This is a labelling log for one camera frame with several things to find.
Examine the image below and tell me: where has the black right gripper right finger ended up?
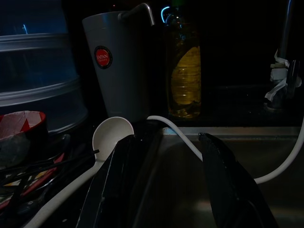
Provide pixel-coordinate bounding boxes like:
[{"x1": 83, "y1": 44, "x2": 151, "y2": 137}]
[{"x1": 198, "y1": 132, "x2": 279, "y2": 228}]

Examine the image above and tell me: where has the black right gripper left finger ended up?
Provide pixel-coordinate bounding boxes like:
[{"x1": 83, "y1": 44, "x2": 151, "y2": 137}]
[{"x1": 79, "y1": 134, "x2": 163, "y2": 228}]

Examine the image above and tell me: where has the black chopstick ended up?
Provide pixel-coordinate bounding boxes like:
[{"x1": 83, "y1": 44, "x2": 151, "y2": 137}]
[
  {"x1": 0, "y1": 149, "x2": 100, "y2": 183},
  {"x1": 9, "y1": 154, "x2": 95, "y2": 214}
]

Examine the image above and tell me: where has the red white patterned bowl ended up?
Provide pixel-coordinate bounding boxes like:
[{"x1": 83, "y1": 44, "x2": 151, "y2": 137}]
[{"x1": 0, "y1": 111, "x2": 48, "y2": 167}]

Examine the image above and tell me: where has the stainless steel sink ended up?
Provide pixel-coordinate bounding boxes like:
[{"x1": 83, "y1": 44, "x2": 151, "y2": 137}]
[{"x1": 133, "y1": 127, "x2": 304, "y2": 228}]

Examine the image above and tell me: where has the white plastic ladle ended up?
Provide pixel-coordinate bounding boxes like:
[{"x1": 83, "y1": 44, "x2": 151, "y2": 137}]
[{"x1": 23, "y1": 116, "x2": 135, "y2": 228}]

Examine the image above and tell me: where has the pink rimmed patterned plate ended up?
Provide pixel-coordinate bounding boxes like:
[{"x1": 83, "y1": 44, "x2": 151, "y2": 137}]
[{"x1": 0, "y1": 152, "x2": 67, "y2": 209}]

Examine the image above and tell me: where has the grey cup with red sticker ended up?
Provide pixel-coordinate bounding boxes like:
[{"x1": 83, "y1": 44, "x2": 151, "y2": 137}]
[{"x1": 82, "y1": 11, "x2": 157, "y2": 121}]

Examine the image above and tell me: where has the yellow liquid plastic bottle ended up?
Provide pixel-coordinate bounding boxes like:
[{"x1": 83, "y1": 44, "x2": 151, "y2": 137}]
[{"x1": 165, "y1": 4, "x2": 202, "y2": 119}]

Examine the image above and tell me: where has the tiered translucent plastic container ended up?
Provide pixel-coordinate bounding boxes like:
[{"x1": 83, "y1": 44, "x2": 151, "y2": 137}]
[{"x1": 0, "y1": 0, "x2": 88, "y2": 136}]

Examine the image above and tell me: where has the metal faucet with white tape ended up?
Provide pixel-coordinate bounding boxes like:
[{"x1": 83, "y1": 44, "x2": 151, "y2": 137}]
[{"x1": 265, "y1": 0, "x2": 304, "y2": 111}]

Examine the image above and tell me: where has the bent metal tube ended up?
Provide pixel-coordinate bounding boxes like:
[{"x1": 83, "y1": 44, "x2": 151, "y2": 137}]
[{"x1": 118, "y1": 2, "x2": 155, "y2": 26}]

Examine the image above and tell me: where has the white flexible hose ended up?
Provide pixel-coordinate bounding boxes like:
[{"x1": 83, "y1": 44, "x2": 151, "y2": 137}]
[{"x1": 147, "y1": 115, "x2": 304, "y2": 185}]

